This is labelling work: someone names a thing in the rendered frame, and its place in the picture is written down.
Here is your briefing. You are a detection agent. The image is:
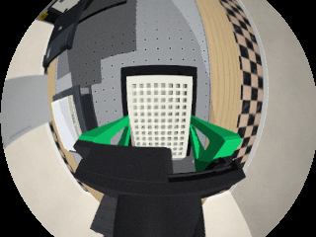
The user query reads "white flat plate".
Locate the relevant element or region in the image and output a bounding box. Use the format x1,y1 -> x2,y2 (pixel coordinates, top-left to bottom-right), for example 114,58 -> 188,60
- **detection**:
51,95 -> 82,151

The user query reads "white well plate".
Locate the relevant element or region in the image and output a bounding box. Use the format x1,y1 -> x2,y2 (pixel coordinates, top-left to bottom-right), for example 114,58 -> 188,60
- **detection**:
126,75 -> 193,160

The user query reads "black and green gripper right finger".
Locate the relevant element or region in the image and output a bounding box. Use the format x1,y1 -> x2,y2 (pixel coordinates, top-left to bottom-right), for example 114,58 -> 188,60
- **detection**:
189,115 -> 242,171

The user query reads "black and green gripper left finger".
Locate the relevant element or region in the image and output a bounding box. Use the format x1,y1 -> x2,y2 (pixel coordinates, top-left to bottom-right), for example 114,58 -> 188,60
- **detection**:
78,116 -> 130,146

